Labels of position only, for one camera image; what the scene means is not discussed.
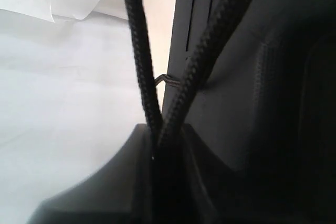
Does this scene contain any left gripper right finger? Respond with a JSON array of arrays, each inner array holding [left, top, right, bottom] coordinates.
[[160, 123, 336, 224]]

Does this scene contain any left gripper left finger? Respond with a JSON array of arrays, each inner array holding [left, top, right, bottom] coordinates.
[[28, 124, 153, 224]]

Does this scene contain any black braided frayed cord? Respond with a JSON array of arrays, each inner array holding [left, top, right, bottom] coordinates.
[[118, 0, 265, 146]]

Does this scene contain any black plastic carrying case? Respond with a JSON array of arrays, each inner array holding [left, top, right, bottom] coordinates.
[[160, 0, 336, 224]]

